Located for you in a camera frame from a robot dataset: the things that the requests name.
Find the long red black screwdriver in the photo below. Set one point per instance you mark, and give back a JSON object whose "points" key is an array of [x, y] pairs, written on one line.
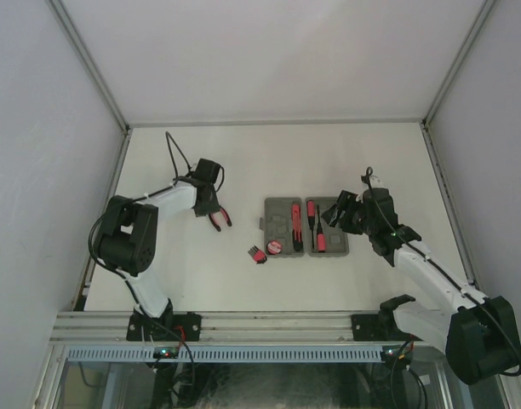
{"points": [[311, 218]]}

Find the red hex key set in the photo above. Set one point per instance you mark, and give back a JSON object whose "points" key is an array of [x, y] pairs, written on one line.
{"points": [[258, 255]]}

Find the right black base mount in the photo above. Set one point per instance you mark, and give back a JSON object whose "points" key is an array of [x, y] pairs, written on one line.
{"points": [[372, 327]]}

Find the red black pliers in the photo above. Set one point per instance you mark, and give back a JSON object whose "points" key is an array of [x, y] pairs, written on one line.
{"points": [[221, 215]]}

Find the grey plastic tool case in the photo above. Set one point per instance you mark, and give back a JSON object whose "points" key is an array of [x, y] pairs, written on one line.
{"points": [[276, 224]]}

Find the aluminium front rail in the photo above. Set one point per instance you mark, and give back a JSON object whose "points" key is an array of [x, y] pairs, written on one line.
{"points": [[233, 328]]}

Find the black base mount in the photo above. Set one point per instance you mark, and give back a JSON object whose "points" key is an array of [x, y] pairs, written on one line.
{"points": [[372, 327], [177, 327]]}

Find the short red black screwdriver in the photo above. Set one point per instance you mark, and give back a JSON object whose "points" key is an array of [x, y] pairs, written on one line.
{"points": [[320, 238]]}

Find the blue slotted cable duct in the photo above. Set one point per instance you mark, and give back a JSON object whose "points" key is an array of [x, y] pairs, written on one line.
{"points": [[228, 354]]}

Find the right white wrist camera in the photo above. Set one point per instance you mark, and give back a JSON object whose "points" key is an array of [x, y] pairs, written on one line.
{"points": [[371, 181]]}

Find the red black utility knife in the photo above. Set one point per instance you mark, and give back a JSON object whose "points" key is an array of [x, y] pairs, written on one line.
{"points": [[296, 231]]}

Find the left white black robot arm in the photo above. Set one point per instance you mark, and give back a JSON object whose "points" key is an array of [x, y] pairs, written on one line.
{"points": [[123, 240]]}

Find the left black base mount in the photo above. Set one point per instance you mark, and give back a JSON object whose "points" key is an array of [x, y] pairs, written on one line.
{"points": [[177, 327]]}

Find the black tape roll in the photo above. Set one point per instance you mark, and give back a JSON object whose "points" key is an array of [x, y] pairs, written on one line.
{"points": [[274, 247]]}

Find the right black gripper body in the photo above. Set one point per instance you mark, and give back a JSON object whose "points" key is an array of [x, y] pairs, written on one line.
{"points": [[354, 220]]}

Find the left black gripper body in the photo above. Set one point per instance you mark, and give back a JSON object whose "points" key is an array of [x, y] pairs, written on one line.
{"points": [[212, 205]]}

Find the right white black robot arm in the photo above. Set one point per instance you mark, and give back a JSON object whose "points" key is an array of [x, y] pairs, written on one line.
{"points": [[477, 334]]}

